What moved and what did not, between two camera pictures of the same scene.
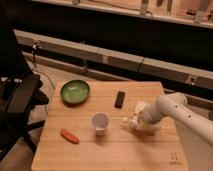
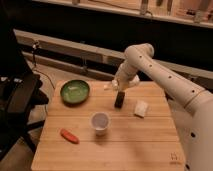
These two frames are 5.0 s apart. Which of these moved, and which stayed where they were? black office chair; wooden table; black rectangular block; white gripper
Moved: white gripper
Stayed: black rectangular block; black office chair; wooden table
